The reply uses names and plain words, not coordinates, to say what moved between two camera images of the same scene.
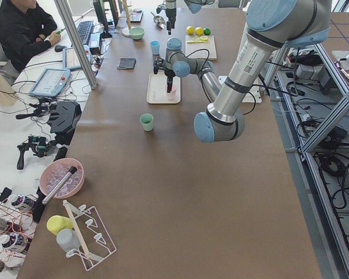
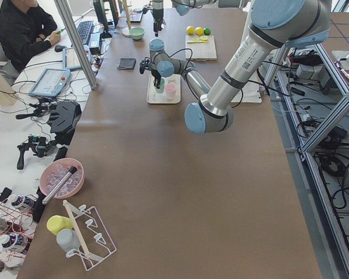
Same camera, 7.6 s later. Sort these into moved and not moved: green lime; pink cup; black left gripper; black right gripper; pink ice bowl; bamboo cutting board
Moved: black left gripper; black right gripper
Not moved: pink cup; pink ice bowl; bamboo cutting board; green lime
